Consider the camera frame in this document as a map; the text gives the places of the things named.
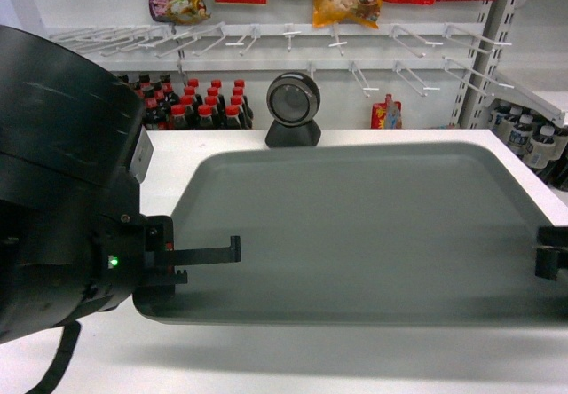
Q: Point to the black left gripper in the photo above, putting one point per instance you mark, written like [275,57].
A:
[139,260]

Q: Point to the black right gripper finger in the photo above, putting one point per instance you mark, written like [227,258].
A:
[551,252]

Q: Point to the grey rectangular serving tray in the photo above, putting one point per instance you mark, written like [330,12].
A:
[420,234]

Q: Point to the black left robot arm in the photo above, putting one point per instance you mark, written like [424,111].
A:
[74,153]

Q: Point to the black round barcode scanner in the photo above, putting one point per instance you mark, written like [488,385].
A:
[293,99]

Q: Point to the red juice pouch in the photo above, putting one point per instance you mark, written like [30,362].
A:
[386,115]

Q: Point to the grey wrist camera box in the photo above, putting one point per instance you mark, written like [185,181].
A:
[141,157]

